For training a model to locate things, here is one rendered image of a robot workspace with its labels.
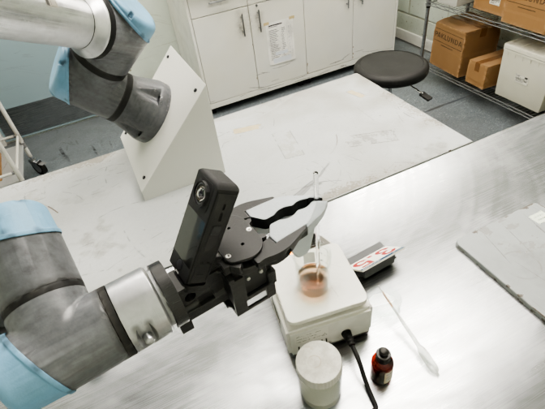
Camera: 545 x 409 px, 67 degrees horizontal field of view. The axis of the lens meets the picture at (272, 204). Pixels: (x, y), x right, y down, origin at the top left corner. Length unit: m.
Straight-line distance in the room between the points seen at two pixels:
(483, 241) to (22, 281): 0.70
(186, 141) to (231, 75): 2.19
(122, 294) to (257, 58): 2.80
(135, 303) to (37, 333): 0.08
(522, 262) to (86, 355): 0.67
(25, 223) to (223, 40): 2.62
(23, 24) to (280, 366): 0.64
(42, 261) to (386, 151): 0.79
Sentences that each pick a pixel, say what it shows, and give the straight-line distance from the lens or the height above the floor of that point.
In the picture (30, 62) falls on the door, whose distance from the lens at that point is 3.45.
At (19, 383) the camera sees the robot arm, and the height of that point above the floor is 1.16.
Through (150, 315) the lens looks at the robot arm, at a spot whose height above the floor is 1.16.
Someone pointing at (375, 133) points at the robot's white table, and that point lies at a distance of 1.09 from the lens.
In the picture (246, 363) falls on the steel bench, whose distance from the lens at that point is 0.66.
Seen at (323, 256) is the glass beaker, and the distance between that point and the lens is 0.59.
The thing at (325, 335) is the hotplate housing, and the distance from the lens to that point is 0.63.
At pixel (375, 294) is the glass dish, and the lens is 0.72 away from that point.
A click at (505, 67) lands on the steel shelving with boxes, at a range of 2.95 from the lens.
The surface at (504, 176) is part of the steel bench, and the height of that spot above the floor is 0.90.
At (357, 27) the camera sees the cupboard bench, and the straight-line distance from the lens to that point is 3.50.
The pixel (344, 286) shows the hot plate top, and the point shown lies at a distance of 0.62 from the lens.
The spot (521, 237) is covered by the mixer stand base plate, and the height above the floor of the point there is 0.91.
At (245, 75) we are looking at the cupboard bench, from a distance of 3.13.
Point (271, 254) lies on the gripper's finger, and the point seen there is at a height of 1.16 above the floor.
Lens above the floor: 1.48
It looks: 41 degrees down
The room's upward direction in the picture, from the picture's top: 8 degrees counter-clockwise
